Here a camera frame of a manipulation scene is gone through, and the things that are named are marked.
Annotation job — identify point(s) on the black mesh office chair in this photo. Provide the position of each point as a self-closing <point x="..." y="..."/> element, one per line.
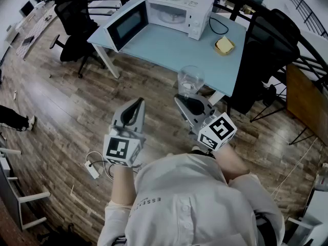
<point x="74" y="17"/>

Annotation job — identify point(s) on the person's left forearm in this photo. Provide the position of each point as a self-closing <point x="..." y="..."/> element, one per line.
<point x="123" y="186"/>

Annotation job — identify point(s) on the person's right forearm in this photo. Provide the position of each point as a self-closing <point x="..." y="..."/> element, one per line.
<point x="230" y="163"/>

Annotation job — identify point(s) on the white table leg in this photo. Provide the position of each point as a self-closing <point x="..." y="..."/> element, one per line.
<point x="216" y="98"/>
<point x="107" y="60"/>

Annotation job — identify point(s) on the black office chair with jacket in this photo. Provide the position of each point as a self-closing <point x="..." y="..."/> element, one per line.
<point x="271" y="50"/>

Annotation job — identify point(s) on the white shelf frame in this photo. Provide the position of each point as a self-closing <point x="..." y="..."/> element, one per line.
<point x="23" y="199"/>

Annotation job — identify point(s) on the brown wooden side table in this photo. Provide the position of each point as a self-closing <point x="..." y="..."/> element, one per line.
<point x="305" y="99"/>

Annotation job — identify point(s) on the person's white shirt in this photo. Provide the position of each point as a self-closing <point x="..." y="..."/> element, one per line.
<point x="192" y="201"/>

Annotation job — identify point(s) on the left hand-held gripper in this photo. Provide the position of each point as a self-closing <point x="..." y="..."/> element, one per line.
<point x="115" y="147"/>

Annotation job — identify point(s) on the white microwave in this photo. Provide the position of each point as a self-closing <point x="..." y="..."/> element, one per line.
<point x="179" y="1"/>

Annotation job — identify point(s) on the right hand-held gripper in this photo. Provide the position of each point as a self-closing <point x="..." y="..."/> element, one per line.
<point x="220" y="129"/>

